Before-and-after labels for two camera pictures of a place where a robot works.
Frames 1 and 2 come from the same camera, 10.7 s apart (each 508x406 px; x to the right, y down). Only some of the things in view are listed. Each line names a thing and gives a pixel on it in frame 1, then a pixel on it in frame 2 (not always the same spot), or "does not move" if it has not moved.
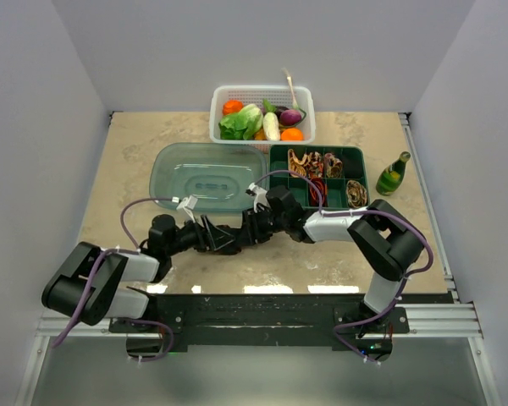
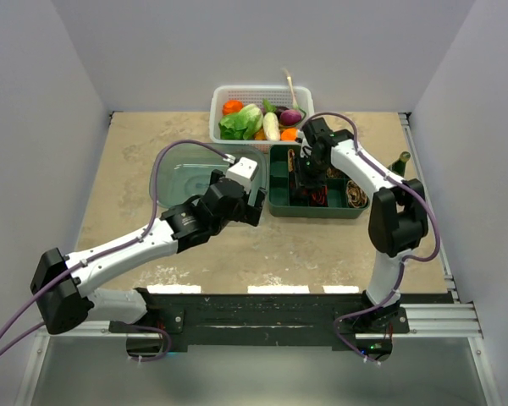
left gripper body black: (190, 237) to (247, 213)
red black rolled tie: (323, 186) does not move
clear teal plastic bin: (217, 173) does not move
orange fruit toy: (292, 134) does not move
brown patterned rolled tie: (356, 194) does not move
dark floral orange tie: (225, 240) to (299, 195)
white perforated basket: (292, 96) does not move
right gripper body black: (265, 224) to (310, 173)
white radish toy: (271, 126) does not move
